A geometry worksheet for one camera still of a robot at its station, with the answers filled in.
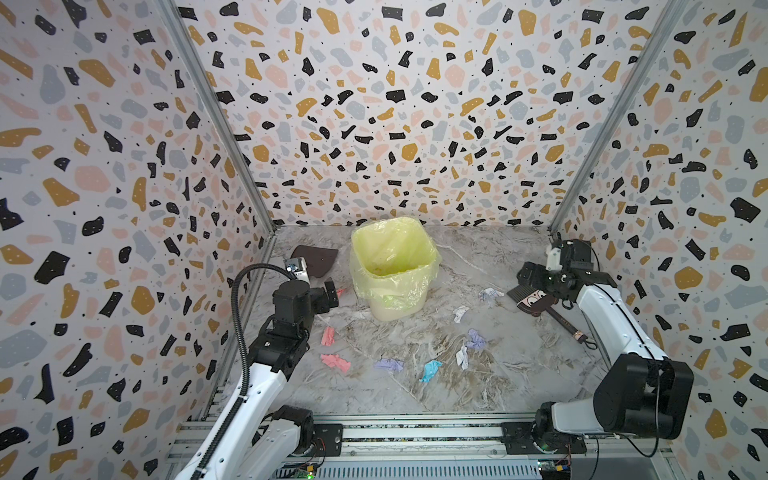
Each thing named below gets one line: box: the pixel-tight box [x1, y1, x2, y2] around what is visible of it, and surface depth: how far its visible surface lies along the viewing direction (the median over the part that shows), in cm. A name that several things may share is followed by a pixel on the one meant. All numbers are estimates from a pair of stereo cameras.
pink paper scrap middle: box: [321, 326, 335, 347], surface depth 92 cm
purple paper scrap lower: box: [375, 358, 404, 371], surface depth 87 cm
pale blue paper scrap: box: [478, 288, 505, 302], surface depth 105 cm
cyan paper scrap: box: [419, 360, 443, 383], surface depth 87 cm
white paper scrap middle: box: [454, 305, 469, 323], surface depth 97 cm
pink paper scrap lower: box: [320, 354, 351, 373], surface depth 87 cm
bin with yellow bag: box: [350, 216, 442, 322], surface depth 83 cm
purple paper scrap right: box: [466, 328, 486, 349], surface depth 92 cm
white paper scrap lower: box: [456, 345, 469, 370], surface depth 89 cm
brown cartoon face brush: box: [506, 285, 588, 344], surface depth 100 cm
